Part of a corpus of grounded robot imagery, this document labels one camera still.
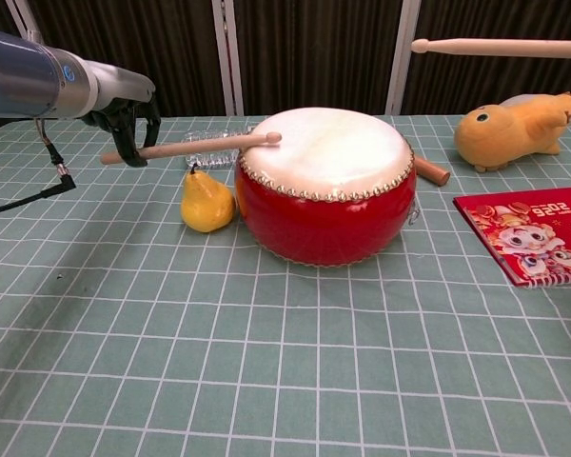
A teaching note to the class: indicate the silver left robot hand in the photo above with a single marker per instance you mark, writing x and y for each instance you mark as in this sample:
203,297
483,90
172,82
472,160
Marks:
119,90

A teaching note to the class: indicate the light wooden drumstick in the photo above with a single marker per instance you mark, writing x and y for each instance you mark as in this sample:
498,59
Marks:
195,145
504,47

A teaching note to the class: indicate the red drum with white skin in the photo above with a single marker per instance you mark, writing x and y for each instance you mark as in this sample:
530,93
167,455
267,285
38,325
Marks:
323,224

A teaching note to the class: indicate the green grid cutting mat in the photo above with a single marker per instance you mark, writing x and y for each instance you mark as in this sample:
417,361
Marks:
314,381

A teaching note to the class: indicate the clear plastic water bottle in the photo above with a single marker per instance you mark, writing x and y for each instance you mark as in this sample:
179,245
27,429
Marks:
214,159

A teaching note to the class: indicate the yellow pear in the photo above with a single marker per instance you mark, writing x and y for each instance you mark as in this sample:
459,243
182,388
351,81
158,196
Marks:
207,204

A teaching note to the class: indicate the brown wooden cylinder stick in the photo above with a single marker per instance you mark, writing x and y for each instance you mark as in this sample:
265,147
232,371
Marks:
433,170

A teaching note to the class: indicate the yellow plush animal toy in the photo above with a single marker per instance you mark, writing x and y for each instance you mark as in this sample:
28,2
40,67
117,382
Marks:
504,133

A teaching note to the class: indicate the red cartoon print notebook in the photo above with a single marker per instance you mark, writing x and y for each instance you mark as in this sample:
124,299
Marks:
533,233

